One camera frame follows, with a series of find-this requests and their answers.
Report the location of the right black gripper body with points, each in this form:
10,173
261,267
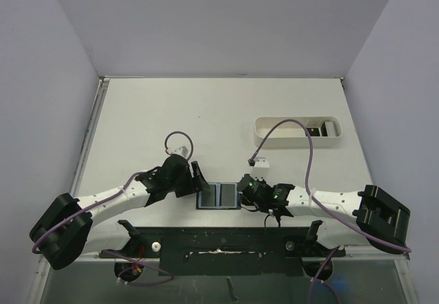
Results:
244,187

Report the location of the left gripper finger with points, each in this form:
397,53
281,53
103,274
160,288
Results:
198,179
182,192

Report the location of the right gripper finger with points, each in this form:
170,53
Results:
252,209
241,199

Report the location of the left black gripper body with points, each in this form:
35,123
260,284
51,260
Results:
185,181

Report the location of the blue card holder wallet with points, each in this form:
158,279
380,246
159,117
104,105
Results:
218,207

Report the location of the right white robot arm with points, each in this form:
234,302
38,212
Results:
369,216

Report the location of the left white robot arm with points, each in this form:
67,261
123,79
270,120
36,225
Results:
72,226

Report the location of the black card in tray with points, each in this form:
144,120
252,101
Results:
314,132

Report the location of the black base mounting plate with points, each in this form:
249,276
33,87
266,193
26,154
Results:
227,251

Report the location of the white oblong tray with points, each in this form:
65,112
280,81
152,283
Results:
291,135

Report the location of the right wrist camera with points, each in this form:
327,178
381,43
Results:
259,168

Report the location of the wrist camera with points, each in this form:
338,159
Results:
181,151
259,168

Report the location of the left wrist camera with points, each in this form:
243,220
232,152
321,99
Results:
181,151

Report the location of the aluminium rail left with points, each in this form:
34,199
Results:
89,134

